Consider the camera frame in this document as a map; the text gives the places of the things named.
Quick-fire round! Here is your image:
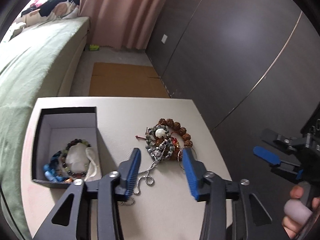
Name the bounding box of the silver ball chain necklace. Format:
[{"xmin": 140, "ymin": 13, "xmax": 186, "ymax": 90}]
[{"xmin": 117, "ymin": 139, "xmax": 173, "ymax": 207}]

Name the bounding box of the brown seed bead bracelet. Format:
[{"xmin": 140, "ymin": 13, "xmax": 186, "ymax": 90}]
[{"xmin": 157, "ymin": 117, "xmax": 194, "ymax": 160}]

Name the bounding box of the grey stone bead bracelet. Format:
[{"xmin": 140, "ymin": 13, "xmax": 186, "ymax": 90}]
[{"xmin": 145, "ymin": 126, "xmax": 177, "ymax": 160}]

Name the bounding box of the black jewelry box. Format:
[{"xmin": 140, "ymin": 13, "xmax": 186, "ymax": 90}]
[{"xmin": 31, "ymin": 107, "xmax": 102, "ymax": 189}]

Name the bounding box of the blue fabric scrunchie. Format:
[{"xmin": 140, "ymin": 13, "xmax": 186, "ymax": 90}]
[{"xmin": 43, "ymin": 151, "xmax": 68, "ymax": 182}]

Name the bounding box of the person right hand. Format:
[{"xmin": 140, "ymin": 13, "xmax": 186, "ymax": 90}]
[{"xmin": 282, "ymin": 185, "xmax": 312, "ymax": 239}]

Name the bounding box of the white square table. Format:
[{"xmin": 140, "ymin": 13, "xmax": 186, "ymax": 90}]
[{"xmin": 21, "ymin": 97, "xmax": 232, "ymax": 239}]

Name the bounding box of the brown cardboard sheet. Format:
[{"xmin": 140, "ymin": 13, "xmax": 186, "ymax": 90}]
[{"xmin": 89, "ymin": 62, "xmax": 169, "ymax": 98}]

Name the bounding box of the dark wardrobe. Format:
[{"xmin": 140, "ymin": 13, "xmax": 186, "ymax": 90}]
[{"xmin": 146, "ymin": 0, "xmax": 319, "ymax": 183}]

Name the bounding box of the green toy on floor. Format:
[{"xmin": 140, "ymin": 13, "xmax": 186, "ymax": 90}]
[{"xmin": 89, "ymin": 44, "xmax": 100, "ymax": 51}]

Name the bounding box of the green bed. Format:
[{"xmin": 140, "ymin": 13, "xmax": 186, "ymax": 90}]
[{"xmin": 1, "ymin": 17, "xmax": 90, "ymax": 239}]

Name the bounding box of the pink curtain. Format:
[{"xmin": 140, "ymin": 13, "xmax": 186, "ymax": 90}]
[{"xmin": 79, "ymin": 0, "xmax": 165, "ymax": 49}]

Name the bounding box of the clothes pile on bed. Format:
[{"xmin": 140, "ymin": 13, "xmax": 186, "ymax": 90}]
[{"xmin": 12, "ymin": 0, "xmax": 80, "ymax": 27}]

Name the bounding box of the white wall socket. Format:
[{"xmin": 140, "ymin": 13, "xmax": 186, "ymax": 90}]
[{"xmin": 161, "ymin": 34, "xmax": 168, "ymax": 44}]

